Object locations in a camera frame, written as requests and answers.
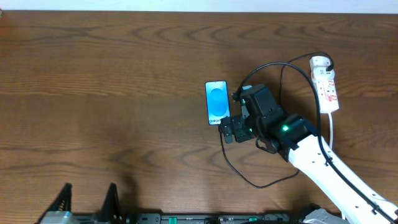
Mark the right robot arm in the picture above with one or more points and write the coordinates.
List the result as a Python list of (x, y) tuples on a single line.
[(301, 144)]

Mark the blue Galaxy smartphone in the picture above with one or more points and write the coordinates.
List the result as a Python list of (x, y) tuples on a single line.
[(217, 101)]

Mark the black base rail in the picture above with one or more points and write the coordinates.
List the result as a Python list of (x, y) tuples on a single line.
[(156, 218)]

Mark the white power strip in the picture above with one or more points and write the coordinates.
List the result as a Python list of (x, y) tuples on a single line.
[(323, 81)]

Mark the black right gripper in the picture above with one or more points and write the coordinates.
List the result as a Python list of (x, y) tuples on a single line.
[(235, 126)]

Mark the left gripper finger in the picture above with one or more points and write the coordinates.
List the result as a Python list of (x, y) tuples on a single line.
[(110, 208), (63, 201)]

